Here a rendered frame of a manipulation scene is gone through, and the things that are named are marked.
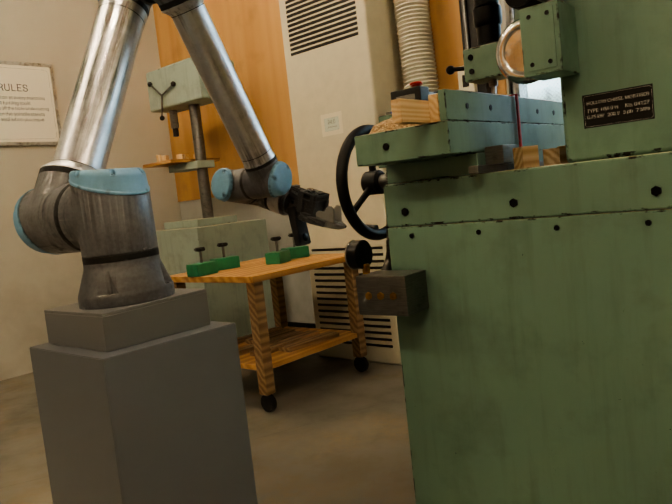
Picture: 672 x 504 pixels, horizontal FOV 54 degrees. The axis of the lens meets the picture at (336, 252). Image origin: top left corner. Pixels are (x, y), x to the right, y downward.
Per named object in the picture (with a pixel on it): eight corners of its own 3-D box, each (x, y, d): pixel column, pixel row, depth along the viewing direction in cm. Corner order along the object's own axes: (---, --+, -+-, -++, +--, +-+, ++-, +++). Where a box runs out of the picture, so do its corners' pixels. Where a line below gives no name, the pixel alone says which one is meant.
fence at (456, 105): (560, 125, 165) (558, 103, 164) (566, 124, 164) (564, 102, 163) (439, 121, 118) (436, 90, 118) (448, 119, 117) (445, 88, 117)
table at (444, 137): (458, 163, 184) (456, 141, 183) (568, 149, 164) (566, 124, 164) (319, 172, 137) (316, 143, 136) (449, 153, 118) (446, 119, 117)
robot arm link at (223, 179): (236, 163, 179) (266, 170, 189) (206, 168, 186) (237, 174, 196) (236, 198, 178) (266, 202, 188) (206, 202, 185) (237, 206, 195)
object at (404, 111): (522, 127, 156) (520, 110, 156) (530, 126, 155) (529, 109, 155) (392, 123, 114) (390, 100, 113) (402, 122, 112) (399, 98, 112)
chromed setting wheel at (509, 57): (502, 90, 130) (496, 26, 129) (565, 77, 122) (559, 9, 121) (495, 89, 128) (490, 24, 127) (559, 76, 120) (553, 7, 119)
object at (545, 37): (542, 81, 125) (537, 16, 124) (580, 73, 121) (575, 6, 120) (522, 77, 118) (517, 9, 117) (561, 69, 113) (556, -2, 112)
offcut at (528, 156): (523, 168, 122) (521, 146, 122) (514, 169, 125) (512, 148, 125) (539, 166, 123) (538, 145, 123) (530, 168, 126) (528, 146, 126)
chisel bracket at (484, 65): (479, 91, 149) (476, 53, 148) (540, 79, 140) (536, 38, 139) (464, 89, 143) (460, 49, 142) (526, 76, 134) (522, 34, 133)
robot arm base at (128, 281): (99, 312, 122) (91, 259, 121) (65, 306, 137) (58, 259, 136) (191, 292, 134) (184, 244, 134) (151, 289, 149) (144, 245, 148)
